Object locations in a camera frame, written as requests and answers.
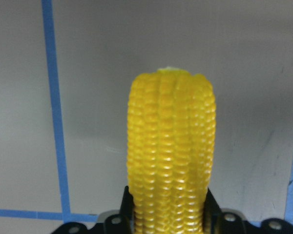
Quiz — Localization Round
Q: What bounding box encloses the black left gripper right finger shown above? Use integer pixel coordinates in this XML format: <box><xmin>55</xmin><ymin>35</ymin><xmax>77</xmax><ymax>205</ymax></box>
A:
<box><xmin>203</xmin><ymin>188</ymin><xmax>221</xmax><ymax>229</ymax></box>

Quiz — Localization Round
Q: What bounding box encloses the yellow corn cob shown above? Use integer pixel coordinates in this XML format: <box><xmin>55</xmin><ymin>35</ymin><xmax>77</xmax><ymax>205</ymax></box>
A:
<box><xmin>127</xmin><ymin>67</ymin><xmax>216</xmax><ymax>234</ymax></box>

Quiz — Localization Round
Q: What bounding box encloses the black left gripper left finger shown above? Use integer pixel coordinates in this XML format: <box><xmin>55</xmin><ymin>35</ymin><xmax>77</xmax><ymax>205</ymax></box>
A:
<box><xmin>119</xmin><ymin>186</ymin><xmax>134</xmax><ymax>219</ymax></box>

